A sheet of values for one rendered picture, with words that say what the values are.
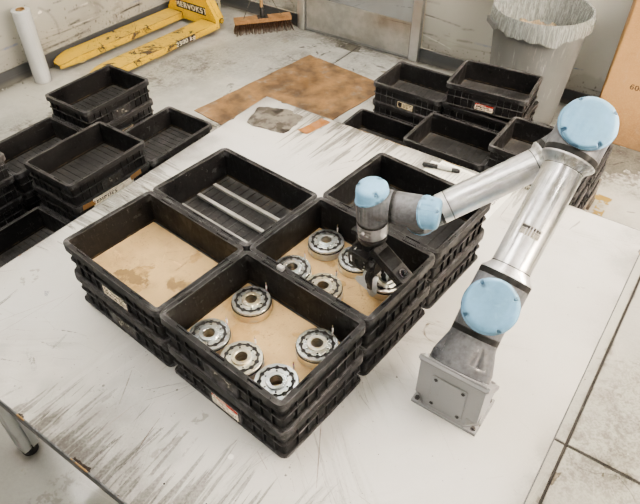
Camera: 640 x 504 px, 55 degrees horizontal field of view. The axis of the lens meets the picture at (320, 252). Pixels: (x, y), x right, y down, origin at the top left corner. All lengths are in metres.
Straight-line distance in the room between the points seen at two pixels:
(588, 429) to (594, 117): 1.45
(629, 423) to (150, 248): 1.84
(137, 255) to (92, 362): 0.32
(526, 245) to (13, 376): 1.31
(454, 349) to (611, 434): 1.23
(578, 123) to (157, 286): 1.10
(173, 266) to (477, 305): 0.86
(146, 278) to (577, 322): 1.20
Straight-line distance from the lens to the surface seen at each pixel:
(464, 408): 1.51
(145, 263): 1.78
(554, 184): 1.35
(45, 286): 2.00
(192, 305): 1.55
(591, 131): 1.36
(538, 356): 1.76
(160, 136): 3.18
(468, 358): 1.44
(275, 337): 1.53
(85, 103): 3.35
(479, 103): 3.13
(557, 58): 3.80
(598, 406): 2.63
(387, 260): 1.48
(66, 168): 2.88
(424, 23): 4.65
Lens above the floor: 2.01
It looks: 43 degrees down
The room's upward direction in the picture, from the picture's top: straight up
